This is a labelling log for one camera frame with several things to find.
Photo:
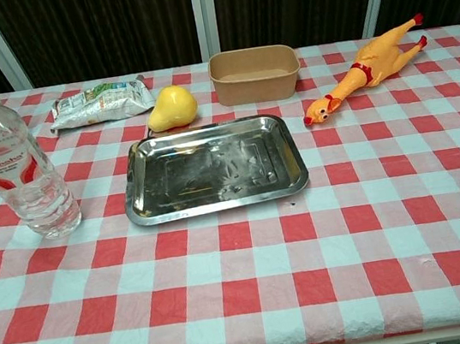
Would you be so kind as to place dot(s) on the transparent plastic water bottle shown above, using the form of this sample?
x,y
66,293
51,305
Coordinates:
x,y
17,169

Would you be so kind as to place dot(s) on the rectangular stainless steel tray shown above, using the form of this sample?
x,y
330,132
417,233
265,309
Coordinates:
x,y
212,170

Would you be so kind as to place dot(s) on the yellow plastic pear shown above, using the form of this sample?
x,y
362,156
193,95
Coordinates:
x,y
173,109

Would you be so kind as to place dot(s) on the brown kraft paper bowl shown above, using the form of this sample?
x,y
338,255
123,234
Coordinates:
x,y
256,83

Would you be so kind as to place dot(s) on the red white checkered tablecloth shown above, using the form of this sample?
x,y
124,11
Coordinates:
x,y
245,273

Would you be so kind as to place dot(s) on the silver snack bag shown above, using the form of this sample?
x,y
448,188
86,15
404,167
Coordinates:
x,y
99,105

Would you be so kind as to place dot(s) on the yellow rubber chicken toy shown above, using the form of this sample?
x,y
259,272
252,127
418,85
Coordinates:
x,y
374,61

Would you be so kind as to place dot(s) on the dark brown curtain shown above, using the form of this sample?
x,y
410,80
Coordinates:
x,y
104,26

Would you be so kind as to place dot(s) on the vertical white frame post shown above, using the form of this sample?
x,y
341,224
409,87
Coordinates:
x,y
204,11

